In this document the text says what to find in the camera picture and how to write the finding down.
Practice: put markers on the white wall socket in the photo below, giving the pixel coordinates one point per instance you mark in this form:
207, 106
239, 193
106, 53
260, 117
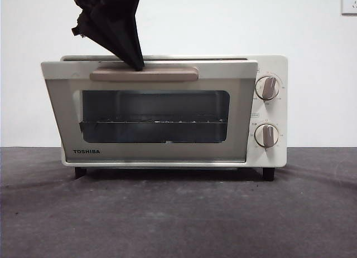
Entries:
350, 1

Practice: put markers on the white Toshiba toaster oven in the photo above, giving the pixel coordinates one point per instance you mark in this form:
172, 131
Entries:
281, 116

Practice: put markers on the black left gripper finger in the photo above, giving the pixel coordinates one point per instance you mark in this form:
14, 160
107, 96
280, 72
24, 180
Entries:
122, 26
89, 26

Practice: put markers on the beige oven knob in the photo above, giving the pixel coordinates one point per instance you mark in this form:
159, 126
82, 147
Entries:
267, 135
267, 88

